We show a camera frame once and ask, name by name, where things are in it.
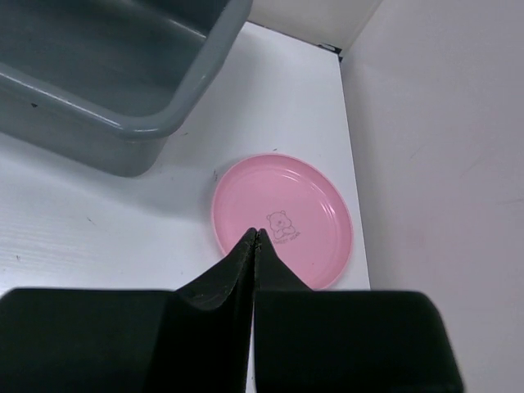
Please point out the grey plastic bin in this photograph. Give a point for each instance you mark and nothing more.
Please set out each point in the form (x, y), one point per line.
(105, 83)

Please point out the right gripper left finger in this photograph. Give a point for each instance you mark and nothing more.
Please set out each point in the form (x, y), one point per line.
(194, 339)

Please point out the pink bear plate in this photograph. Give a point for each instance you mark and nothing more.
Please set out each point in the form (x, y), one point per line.
(306, 218)

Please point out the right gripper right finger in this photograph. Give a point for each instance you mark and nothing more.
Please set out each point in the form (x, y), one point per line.
(345, 341)

